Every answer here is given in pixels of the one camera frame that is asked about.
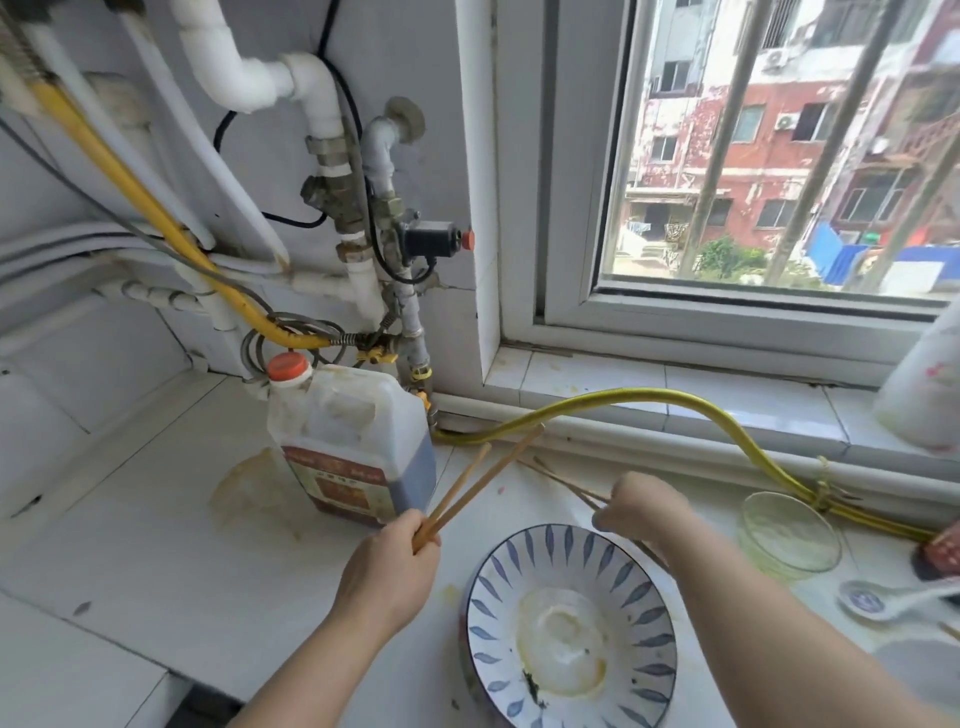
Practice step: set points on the paper towel roll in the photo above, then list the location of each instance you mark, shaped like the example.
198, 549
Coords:
922, 375

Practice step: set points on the group of white wall pipes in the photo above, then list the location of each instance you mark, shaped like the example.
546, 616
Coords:
75, 247

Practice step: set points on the blue striped bowl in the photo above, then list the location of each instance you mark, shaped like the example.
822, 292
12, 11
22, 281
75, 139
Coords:
570, 637

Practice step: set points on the black solenoid valve red button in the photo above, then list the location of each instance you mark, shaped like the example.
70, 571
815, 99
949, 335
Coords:
431, 238

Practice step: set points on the plastic jug orange cap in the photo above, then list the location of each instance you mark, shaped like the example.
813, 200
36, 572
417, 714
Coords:
352, 442

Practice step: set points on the white window frame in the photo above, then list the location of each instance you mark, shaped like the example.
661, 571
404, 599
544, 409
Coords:
525, 187

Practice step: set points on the green tinted glass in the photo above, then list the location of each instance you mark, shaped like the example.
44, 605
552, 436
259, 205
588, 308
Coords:
787, 536

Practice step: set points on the person's right forearm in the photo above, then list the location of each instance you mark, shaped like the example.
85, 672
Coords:
787, 645

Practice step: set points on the red brick apartment building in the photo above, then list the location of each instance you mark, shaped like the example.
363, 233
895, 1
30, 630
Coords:
772, 112

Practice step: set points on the blue patterned ceramic spoon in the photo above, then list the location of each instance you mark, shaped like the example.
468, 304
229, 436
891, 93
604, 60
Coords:
862, 600

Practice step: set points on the dark soy sauce bottle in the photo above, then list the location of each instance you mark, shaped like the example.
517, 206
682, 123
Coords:
941, 555

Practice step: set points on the grey window security bars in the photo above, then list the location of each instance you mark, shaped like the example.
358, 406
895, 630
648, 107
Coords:
716, 142

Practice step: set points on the person's left forearm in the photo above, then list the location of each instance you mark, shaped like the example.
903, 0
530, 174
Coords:
322, 682

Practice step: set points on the wooden chopstick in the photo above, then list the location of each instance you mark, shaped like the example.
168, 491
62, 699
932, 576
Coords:
562, 479
495, 471
577, 493
949, 631

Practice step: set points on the white pipe brass valve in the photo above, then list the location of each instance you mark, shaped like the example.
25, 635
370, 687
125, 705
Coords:
334, 195

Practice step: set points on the person's right hand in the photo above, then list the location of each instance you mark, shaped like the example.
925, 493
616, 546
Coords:
649, 510

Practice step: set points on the bundle of wooden chopsticks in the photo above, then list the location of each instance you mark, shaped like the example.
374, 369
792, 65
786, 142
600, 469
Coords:
461, 483

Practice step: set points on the person's left hand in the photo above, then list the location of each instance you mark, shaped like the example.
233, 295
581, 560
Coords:
390, 577

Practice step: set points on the long white horizontal pipe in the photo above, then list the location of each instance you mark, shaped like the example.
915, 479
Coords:
637, 450

